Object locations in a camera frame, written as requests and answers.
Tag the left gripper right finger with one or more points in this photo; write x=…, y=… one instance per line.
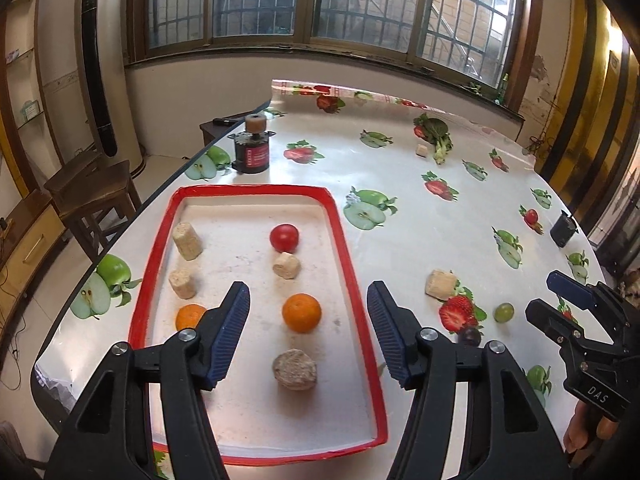
x=423, y=361

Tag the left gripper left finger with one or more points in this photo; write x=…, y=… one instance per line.
x=192, y=361

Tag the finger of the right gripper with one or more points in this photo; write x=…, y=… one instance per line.
x=568, y=289
x=555, y=325

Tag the orange tangerine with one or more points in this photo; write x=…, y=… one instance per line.
x=301, y=313
x=189, y=316

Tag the green grape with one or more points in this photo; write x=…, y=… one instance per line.
x=504, y=313

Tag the round brown bread ball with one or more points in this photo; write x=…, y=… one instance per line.
x=295, y=370

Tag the red cherry tomato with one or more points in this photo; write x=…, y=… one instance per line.
x=284, y=238

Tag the right hand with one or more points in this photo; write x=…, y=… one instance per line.
x=578, y=435

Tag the dark purple grape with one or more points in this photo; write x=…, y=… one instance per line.
x=469, y=336

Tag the black cylindrical motor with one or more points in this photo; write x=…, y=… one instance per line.
x=563, y=229

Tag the small beige cork piece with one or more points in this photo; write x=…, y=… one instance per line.
x=182, y=283

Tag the fruit print tablecloth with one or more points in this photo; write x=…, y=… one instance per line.
x=474, y=206

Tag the red rimmed white tray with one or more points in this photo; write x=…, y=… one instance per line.
x=256, y=421

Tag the small beige cork block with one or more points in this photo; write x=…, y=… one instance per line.
x=422, y=150

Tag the wooden stool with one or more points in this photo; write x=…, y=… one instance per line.
x=93, y=199

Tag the green bottle on sill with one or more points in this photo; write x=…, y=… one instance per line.
x=504, y=82

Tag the wooden cabinet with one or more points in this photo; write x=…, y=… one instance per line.
x=34, y=230

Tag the black red motor jar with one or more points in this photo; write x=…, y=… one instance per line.
x=251, y=146

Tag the small dark side table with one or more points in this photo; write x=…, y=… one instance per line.
x=212, y=134

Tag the black remote control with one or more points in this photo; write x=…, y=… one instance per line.
x=227, y=121

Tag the beige tower air conditioner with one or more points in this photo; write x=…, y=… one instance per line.
x=101, y=70

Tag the wall shelf unit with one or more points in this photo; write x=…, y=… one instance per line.
x=28, y=114

